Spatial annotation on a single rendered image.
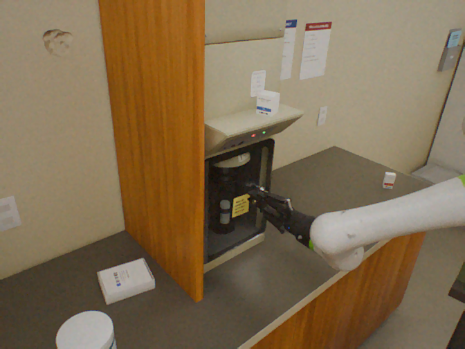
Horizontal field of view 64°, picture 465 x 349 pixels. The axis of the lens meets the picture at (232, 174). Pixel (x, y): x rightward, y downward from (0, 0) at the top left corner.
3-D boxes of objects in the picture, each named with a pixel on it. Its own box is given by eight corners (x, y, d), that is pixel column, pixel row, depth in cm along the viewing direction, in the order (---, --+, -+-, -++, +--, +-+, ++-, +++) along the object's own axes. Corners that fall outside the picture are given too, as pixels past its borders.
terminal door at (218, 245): (201, 264, 128) (201, 160, 109) (264, 231, 146) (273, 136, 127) (203, 265, 127) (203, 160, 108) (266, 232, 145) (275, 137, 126)
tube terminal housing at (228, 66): (161, 240, 146) (147, 32, 109) (224, 212, 165) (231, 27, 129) (198, 275, 130) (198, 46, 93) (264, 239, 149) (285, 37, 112)
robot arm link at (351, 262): (353, 284, 104) (375, 251, 106) (343, 270, 95) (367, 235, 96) (313, 257, 113) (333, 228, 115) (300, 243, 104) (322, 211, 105)
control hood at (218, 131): (198, 154, 107) (198, 121, 103) (275, 130, 126) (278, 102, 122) (223, 169, 100) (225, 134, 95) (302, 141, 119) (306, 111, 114)
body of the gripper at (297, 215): (309, 233, 118) (287, 219, 124) (313, 211, 114) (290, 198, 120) (294, 242, 113) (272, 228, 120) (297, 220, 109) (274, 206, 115)
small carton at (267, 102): (255, 113, 110) (257, 93, 108) (263, 109, 114) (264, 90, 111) (270, 117, 108) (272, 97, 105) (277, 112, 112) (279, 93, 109)
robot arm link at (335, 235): (475, 232, 85) (454, 191, 92) (476, 211, 77) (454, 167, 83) (321, 266, 98) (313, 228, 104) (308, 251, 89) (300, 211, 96)
